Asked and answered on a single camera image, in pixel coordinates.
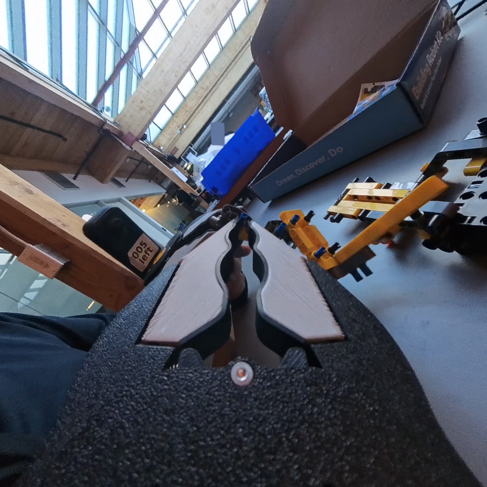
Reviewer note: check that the grey desk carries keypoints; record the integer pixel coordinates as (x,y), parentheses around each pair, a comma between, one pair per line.
(418,323)

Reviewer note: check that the black perforated brick box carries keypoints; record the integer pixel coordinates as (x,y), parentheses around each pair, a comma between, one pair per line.
(471,198)

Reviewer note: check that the paned skylight window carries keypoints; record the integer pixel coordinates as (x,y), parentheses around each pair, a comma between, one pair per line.
(38,38)

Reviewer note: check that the clear plastic bag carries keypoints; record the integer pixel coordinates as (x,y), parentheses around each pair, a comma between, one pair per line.
(207,159)

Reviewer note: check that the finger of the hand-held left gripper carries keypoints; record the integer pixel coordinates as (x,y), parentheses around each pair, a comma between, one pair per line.
(354,260)
(228,213)

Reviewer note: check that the dark blue cardboard box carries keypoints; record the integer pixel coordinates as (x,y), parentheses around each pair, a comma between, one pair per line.
(342,159)

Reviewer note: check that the yellow brick beam assembly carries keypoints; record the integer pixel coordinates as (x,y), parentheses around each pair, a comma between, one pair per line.
(380,230)

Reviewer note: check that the person's left hand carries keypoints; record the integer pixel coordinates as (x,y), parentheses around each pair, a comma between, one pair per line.
(237,277)

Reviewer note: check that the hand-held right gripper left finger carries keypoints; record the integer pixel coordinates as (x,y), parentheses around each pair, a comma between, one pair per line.
(190,300)

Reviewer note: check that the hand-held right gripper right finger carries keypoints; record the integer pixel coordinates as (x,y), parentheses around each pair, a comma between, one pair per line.
(296,300)

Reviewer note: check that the colourful printed booklet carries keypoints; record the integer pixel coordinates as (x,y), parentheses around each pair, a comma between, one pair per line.
(374,99)

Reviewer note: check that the small blue pin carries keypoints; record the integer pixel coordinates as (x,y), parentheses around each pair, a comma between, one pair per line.
(244,217)

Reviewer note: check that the blue plastic bin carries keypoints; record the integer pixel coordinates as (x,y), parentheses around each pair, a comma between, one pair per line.
(236,159)

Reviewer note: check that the wooden post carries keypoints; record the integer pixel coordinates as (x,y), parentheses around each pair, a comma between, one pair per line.
(76,247)

